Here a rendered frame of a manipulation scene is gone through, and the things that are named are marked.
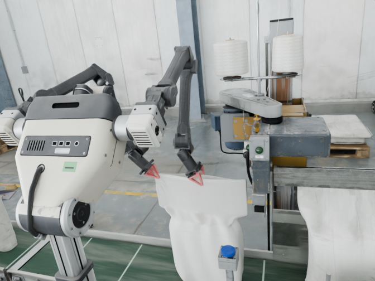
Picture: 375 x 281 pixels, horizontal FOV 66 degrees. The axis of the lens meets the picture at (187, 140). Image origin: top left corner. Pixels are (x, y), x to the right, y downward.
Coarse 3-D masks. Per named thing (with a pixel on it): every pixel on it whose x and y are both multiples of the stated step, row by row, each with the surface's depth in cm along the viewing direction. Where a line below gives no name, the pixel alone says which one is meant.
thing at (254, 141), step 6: (252, 138) 110; (258, 138) 110; (264, 138) 109; (252, 144) 111; (258, 144) 110; (264, 144) 109; (252, 150) 111; (264, 150) 110; (252, 156) 112; (264, 156) 111
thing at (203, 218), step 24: (168, 192) 156; (192, 192) 148; (216, 192) 143; (240, 192) 141; (192, 216) 151; (216, 216) 147; (240, 216) 146; (192, 240) 152; (216, 240) 147; (240, 240) 151; (192, 264) 158; (216, 264) 152; (240, 264) 151
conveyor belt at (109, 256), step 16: (96, 240) 213; (112, 240) 211; (48, 256) 202; (96, 256) 196; (112, 256) 195; (128, 256) 193; (144, 256) 192; (160, 256) 190; (32, 272) 189; (48, 272) 187; (96, 272) 183; (112, 272) 181; (128, 272) 180; (144, 272) 178; (160, 272) 177; (176, 272) 176; (256, 272) 169; (272, 272) 168; (288, 272) 167; (304, 272) 166
